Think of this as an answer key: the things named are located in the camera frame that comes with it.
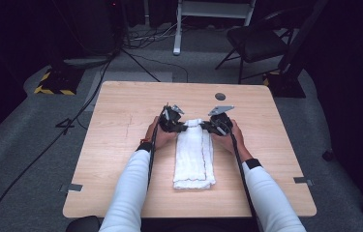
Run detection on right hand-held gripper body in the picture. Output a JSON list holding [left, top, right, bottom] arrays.
[[207, 104, 235, 136]]

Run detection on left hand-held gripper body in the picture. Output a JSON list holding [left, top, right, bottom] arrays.
[[158, 102, 186, 133]]

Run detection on white towel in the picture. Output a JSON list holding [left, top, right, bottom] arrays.
[[172, 118, 217, 190]]

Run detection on person's left hand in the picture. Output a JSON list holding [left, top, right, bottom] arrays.
[[144, 116, 179, 151]]

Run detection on person's right hand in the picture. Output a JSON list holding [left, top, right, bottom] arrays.
[[212, 119, 254, 162]]

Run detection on black folding chair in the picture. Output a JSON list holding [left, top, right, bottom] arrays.
[[214, 7, 300, 85]]

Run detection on white metal stand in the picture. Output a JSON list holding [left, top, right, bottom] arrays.
[[172, 0, 257, 57]]

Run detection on grey tape strip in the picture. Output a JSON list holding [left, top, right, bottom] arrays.
[[59, 183, 83, 194], [292, 176, 316, 188]]

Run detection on black floor tape cross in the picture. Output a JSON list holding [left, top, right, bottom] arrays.
[[55, 117, 76, 136]]

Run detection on black caster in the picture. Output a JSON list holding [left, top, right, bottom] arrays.
[[321, 148, 335, 162]]

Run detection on black slanted stand pole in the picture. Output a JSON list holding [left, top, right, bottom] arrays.
[[278, 0, 330, 75]]

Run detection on black seat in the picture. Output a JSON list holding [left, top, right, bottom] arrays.
[[65, 215, 102, 232]]

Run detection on left hand-held gripper cable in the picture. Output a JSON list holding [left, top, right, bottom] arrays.
[[146, 110, 167, 191]]

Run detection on hand-held gripper cable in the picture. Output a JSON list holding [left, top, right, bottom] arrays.
[[228, 130, 257, 218], [146, 110, 167, 191]]

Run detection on right hand-held gripper cable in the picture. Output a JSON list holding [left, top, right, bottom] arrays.
[[228, 130, 257, 218]]

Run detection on thin black floor cable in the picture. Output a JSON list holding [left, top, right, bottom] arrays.
[[120, 47, 190, 83]]

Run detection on black yellow striped base plate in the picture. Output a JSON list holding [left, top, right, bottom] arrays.
[[33, 65, 85, 97], [262, 71, 307, 99]]

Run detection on bundle of floor cables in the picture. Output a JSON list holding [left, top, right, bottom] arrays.
[[124, 22, 183, 50]]

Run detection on long black floor cable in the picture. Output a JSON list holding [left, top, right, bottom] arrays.
[[0, 55, 115, 232]]

